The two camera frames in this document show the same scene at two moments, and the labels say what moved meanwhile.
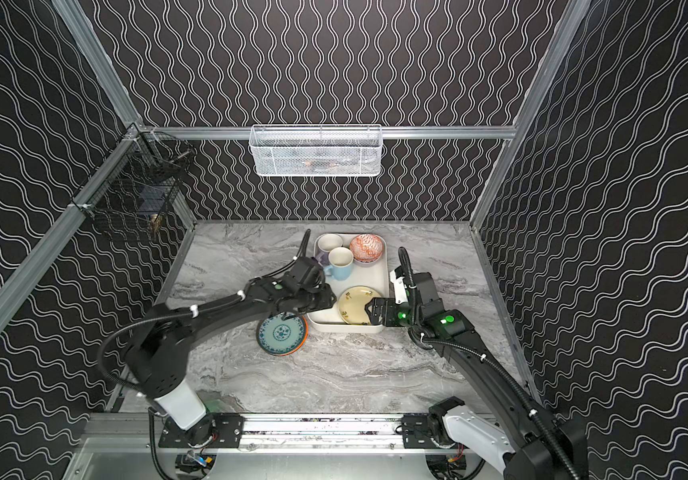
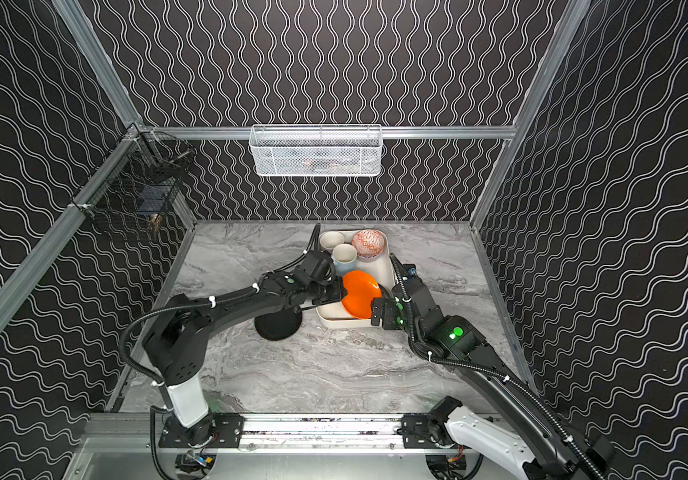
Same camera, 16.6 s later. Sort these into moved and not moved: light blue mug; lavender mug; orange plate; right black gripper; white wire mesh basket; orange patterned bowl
Moved: orange plate; orange patterned bowl
Not moved: lavender mug; white wire mesh basket; light blue mug; right black gripper
